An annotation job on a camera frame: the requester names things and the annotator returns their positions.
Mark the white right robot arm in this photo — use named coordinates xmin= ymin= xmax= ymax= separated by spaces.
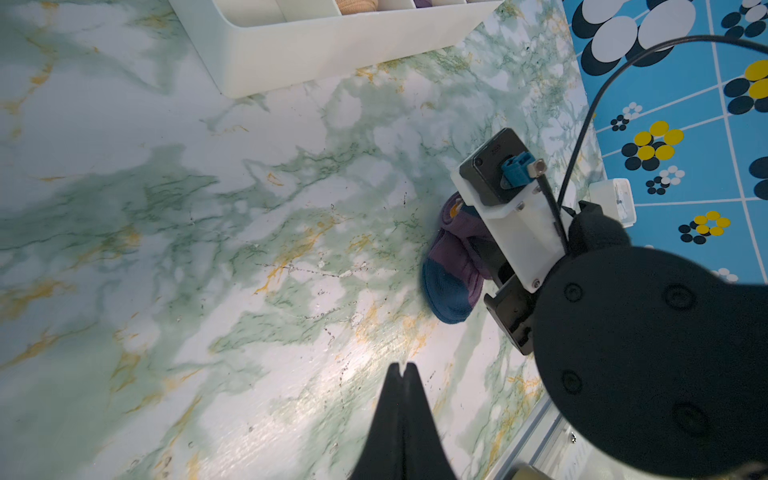
xmin=484 ymin=203 xmax=767 ymax=479

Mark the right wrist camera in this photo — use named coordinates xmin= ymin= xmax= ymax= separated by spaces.
xmin=451 ymin=128 xmax=572 ymax=293

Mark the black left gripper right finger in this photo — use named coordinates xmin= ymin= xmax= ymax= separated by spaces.
xmin=403 ymin=363 xmax=456 ymax=479

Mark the white power socket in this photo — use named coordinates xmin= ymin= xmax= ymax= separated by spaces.
xmin=589 ymin=178 xmax=637 ymax=228

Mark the purple striped sock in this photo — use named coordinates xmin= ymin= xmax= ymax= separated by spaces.
xmin=422 ymin=193 xmax=492 ymax=324

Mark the pink rolled sock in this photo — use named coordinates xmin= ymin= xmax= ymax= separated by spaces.
xmin=336 ymin=0 xmax=379 ymax=15

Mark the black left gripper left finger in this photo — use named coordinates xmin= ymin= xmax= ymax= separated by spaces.
xmin=350 ymin=363 xmax=404 ymax=480

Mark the white divided organizer tray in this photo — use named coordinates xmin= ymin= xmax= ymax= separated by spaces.
xmin=171 ymin=0 xmax=499 ymax=99

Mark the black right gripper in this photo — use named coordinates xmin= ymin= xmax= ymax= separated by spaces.
xmin=473 ymin=238 xmax=538 ymax=356

